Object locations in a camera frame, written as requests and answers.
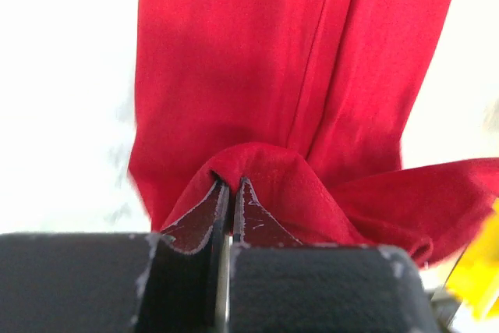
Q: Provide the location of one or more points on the red t shirt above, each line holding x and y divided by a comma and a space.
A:
307, 99

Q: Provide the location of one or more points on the yellow plastic bin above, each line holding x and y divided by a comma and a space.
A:
474, 279

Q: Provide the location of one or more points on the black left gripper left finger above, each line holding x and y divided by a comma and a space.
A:
169, 281

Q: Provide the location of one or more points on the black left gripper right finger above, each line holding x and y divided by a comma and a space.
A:
278, 284

